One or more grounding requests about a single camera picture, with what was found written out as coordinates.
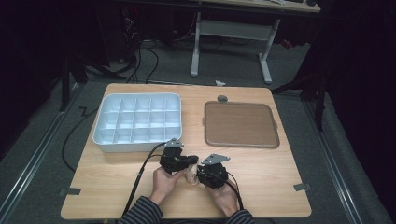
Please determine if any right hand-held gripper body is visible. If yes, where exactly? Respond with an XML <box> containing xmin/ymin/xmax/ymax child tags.
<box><xmin>196</xmin><ymin>153</ymin><xmax>232</xmax><ymax>190</ymax></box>

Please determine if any brown tray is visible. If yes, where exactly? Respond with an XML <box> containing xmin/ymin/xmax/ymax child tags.
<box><xmin>203</xmin><ymin>101</ymin><xmax>280</xmax><ymax>149</ymax></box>

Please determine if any peach ankle sock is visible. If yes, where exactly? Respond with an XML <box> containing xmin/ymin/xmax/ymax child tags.
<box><xmin>183</xmin><ymin>163</ymin><xmax>201</xmax><ymax>187</ymax></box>

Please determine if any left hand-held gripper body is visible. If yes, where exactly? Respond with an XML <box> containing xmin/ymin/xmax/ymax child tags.
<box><xmin>159</xmin><ymin>138</ymin><xmax>189</xmax><ymax>175</ymax></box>

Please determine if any dark equipment with wires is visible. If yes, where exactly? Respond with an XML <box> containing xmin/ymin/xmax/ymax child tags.
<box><xmin>120</xmin><ymin>6</ymin><xmax>142</xmax><ymax>63</ymax></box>

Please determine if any person's left hand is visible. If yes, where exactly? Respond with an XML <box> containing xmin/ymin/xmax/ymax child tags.
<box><xmin>148</xmin><ymin>166</ymin><xmax>187</xmax><ymax>206</ymax></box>

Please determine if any looped black floor cable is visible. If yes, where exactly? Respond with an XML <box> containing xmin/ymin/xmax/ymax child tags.
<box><xmin>125</xmin><ymin>38</ymin><xmax>160</xmax><ymax>85</ymax></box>

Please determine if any desk with grey metal legs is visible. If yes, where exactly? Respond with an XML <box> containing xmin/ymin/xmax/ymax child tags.
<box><xmin>190</xmin><ymin>0</ymin><xmax>321</xmax><ymax>85</ymax></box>

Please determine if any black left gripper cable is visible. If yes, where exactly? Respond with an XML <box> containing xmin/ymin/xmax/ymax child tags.
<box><xmin>120</xmin><ymin>142</ymin><xmax>168</xmax><ymax>219</ymax></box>

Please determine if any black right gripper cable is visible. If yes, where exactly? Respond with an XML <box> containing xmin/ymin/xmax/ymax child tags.
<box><xmin>223</xmin><ymin>179</ymin><xmax>246</xmax><ymax>212</ymax></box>

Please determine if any grey tape piece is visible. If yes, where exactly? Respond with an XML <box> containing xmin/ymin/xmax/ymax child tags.
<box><xmin>59</xmin><ymin>188</ymin><xmax>82</xmax><ymax>197</ymax></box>
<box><xmin>293</xmin><ymin>182</ymin><xmax>312</xmax><ymax>192</ymax></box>

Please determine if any person's right hand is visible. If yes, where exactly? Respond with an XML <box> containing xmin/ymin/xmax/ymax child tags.
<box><xmin>205</xmin><ymin>179</ymin><xmax>241</xmax><ymax>218</ymax></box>

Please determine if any long black floor cable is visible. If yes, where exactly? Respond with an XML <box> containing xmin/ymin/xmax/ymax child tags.
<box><xmin>61</xmin><ymin>105</ymin><xmax>100</xmax><ymax>174</ymax></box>

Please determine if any black metal stand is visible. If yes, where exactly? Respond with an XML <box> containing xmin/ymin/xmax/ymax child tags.
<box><xmin>58</xmin><ymin>50</ymin><xmax>127</xmax><ymax>112</ymax></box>
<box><xmin>270</xmin><ymin>69</ymin><xmax>329</xmax><ymax>132</ymax></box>

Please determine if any white compartment storage box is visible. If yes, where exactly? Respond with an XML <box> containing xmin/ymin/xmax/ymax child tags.
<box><xmin>92</xmin><ymin>92</ymin><xmax>183</xmax><ymax>153</ymax></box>

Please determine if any metal floor rail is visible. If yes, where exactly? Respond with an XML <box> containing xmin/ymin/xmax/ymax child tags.
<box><xmin>302</xmin><ymin>98</ymin><xmax>364</xmax><ymax>224</ymax></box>
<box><xmin>0</xmin><ymin>83</ymin><xmax>84</xmax><ymax>220</ymax></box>

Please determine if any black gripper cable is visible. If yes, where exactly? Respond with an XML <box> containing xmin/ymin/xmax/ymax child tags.
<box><xmin>120</xmin><ymin>142</ymin><xmax>168</xmax><ymax>219</ymax></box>
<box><xmin>223</xmin><ymin>179</ymin><xmax>246</xmax><ymax>212</ymax></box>

